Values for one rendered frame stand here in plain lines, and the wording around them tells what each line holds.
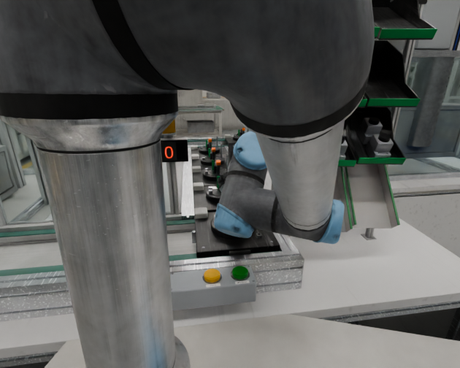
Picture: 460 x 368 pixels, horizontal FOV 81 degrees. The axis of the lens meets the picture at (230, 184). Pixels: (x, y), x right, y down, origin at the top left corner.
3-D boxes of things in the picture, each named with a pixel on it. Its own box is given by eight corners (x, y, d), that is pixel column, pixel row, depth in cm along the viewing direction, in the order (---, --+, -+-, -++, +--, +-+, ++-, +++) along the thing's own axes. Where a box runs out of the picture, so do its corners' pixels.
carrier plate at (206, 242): (280, 250, 79) (280, 244, 78) (196, 258, 76) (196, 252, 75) (259, 213, 101) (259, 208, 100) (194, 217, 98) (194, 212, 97)
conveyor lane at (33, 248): (277, 275, 82) (280, 247, 79) (-33, 307, 71) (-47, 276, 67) (255, 228, 109) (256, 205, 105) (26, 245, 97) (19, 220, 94)
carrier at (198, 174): (245, 187, 125) (246, 161, 121) (193, 190, 122) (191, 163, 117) (236, 171, 147) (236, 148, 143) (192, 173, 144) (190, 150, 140)
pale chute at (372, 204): (392, 228, 84) (400, 225, 80) (349, 228, 84) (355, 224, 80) (374, 150, 95) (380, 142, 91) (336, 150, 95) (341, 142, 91)
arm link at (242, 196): (266, 237, 44) (280, 175, 47) (204, 223, 48) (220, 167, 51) (273, 246, 51) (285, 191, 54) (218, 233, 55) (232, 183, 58)
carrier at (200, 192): (258, 211, 103) (259, 180, 98) (194, 215, 99) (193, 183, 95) (245, 188, 125) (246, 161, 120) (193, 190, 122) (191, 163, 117)
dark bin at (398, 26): (432, 39, 67) (450, 4, 61) (378, 40, 67) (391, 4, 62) (388, 8, 86) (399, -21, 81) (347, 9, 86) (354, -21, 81)
